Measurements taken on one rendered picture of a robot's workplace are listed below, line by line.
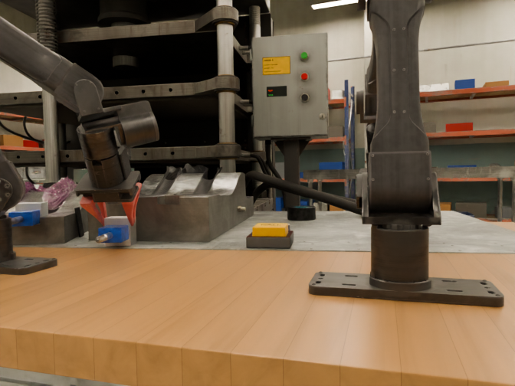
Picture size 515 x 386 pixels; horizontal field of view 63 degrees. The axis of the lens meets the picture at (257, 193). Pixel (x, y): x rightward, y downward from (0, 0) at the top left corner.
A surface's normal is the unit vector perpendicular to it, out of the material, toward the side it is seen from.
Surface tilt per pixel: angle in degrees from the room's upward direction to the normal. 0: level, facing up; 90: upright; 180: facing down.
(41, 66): 87
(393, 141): 79
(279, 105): 90
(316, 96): 90
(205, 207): 90
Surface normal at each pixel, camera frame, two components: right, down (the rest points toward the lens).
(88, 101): 0.43, 0.04
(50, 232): 0.14, 0.05
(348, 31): -0.37, 0.06
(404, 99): -0.23, -0.14
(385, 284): -0.69, 0.05
